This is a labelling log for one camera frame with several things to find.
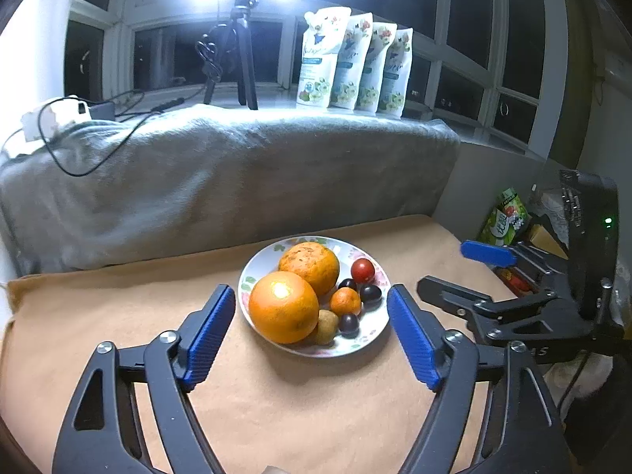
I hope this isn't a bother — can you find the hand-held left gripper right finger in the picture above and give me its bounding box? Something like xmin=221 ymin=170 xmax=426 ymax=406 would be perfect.
xmin=387 ymin=284 xmax=576 ymax=474

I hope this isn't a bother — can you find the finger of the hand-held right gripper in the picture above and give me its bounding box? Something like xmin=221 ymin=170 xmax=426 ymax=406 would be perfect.
xmin=417 ymin=276 xmax=562 ymax=325
xmin=461 ymin=239 xmax=570 ymax=293

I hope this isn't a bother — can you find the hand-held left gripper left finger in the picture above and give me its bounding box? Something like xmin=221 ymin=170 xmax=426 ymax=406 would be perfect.
xmin=52 ymin=284 xmax=237 ymax=474

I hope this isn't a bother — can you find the white floral bowl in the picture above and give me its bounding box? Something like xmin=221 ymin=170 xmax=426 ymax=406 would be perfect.
xmin=238 ymin=237 xmax=392 ymax=359

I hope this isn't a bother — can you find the small tangerine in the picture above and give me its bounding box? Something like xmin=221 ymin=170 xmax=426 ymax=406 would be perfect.
xmin=329 ymin=287 xmax=362 ymax=317

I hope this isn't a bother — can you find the large smooth orange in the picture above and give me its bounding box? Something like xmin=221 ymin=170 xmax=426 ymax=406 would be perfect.
xmin=248 ymin=271 xmax=320 ymax=345

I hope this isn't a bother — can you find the rough-skinned orange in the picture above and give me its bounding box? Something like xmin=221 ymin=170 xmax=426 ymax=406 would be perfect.
xmin=278 ymin=242 xmax=341 ymax=297

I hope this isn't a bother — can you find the person's right hand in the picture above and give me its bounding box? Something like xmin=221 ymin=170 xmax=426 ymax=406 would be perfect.
xmin=545 ymin=353 xmax=615 ymax=408

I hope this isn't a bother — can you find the green snack bag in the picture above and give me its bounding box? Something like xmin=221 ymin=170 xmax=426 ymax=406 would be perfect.
xmin=478 ymin=188 xmax=530 ymax=248

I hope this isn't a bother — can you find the red packet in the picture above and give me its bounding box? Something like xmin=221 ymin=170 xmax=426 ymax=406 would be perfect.
xmin=496 ymin=265 xmax=536 ymax=293

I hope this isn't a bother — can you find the yellow box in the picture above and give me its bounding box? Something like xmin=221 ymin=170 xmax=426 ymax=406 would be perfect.
xmin=528 ymin=224 xmax=568 ymax=260

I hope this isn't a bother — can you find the tan table cloth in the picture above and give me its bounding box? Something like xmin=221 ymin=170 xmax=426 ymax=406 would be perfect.
xmin=0 ymin=214 xmax=544 ymax=474

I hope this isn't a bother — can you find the grey blanket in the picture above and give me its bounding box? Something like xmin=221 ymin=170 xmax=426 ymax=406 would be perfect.
xmin=0 ymin=106 xmax=460 ymax=277

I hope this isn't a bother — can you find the white floral refill pouch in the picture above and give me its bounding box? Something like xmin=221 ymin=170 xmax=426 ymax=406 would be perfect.
xmin=376 ymin=27 xmax=414 ymax=118
xmin=296 ymin=7 xmax=352 ymax=109
xmin=355 ymin=22 xmax=398 ymax=112
xmin=330 ymin=12 xmax=373 ymax=109

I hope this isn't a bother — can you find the white power strip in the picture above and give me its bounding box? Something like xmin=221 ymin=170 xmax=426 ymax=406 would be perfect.
xmin=21 ymin=96 xmax=92 ymax=141

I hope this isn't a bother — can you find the black cable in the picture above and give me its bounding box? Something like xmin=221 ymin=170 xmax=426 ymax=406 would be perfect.
xmin=44 ymin=89 xmax=164 ymax=177

